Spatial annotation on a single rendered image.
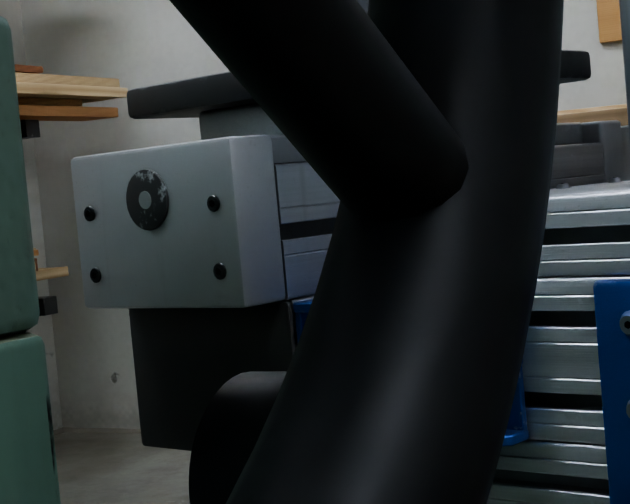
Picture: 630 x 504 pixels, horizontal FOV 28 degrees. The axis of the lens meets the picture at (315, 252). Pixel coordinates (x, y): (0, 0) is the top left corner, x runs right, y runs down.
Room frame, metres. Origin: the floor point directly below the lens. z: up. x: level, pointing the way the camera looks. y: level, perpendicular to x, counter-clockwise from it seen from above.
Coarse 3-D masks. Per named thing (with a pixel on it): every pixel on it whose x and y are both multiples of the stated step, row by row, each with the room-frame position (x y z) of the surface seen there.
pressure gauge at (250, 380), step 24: (240, 384) 0.36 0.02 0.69; (264, 384) 0.35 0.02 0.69; (216, 408) 0.35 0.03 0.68; (240, 408) 0.35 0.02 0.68; (264, 408) 0.34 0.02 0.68; (216, 432) 0.35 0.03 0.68; (240, 432) 0.34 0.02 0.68; (192, 456) 0.35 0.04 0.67; (216, 456) 0.34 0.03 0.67; (240, 456) 0.34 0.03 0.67; (192, 480) 0.34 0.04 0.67; (216, 480) 0.34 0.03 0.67
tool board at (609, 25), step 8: (600, 0) 3.30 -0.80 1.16; (608, 0) 3.29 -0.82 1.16; (616, 0) 3.28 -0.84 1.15; (600, 8) 3.30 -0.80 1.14; (608, 8) 3.30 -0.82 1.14; (616, 8) 3.29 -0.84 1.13; (600, 16) 3.30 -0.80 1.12; (608, 16) 3.30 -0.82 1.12; (616, 16) 3.29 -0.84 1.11; (600, 24) 3.31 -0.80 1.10; (608, 24) 3.30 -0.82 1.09; (616, 24) 3.29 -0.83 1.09; (600, 32) 3.31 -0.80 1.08; (608, 32) 3.30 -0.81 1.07; (616, 32) 3.29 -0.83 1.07; (600, 40) 3.31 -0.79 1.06; (608, 40) 3.30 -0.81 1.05; (616, 40) 3.29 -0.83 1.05
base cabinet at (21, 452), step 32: (0, 352) 0.34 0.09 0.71; (32, 352) 0.35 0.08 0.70; (0, 384) 0.34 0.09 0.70; (32, 384) 0.35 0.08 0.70; (0, 416) 0.34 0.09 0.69; (32, 416) 0.35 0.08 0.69; (0, 448) 0.33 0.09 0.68; (32, 448) 0.34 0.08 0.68; (0, 480) 0.33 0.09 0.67; (32, 480) 0.34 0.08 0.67
